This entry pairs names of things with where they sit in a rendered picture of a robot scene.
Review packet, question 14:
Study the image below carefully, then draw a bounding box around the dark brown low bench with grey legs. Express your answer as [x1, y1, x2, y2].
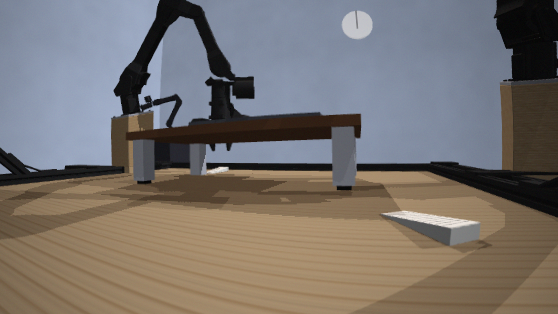
[126, 114, 361, 190]

